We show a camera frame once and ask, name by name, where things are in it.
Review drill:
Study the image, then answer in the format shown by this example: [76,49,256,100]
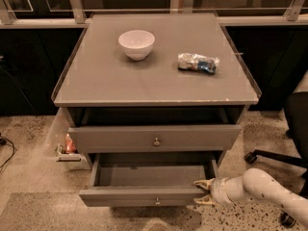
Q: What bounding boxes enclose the grey drawer cabinet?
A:
[51,13,263,166]

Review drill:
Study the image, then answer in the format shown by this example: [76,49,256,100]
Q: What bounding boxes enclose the black office chair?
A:
[244,91,308,231]

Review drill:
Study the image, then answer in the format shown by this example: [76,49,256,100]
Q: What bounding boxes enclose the metal railing frame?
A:
[0,0,308,28]

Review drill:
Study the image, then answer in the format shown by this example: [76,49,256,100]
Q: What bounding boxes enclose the orange packet in bin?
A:
[65,134,76,154]

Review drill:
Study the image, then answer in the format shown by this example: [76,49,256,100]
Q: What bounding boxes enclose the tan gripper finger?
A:
[193,179,214,191]
[193,194,216,205]

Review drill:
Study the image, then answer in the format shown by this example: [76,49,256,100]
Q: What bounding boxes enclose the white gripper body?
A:
[210,177,244,205]

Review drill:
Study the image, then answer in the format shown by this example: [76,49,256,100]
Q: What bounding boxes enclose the white ceramic bowl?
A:
[118,30,155,61]

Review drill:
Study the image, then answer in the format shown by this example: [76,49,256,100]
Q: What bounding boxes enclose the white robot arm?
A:
[193,168,308,228]

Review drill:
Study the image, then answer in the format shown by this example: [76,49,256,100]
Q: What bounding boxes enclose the crinkled snack bag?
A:
[177,53,219,75]

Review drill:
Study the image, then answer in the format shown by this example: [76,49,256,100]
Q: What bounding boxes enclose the grey drawer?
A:
[68,125,241,153]
[79,152,218,207]

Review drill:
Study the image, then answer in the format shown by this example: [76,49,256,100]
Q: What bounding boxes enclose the black floor cable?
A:
[0,133,17,173]

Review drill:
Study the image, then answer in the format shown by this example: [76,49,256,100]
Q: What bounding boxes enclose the grey top drawer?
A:
[68,125,241,153]

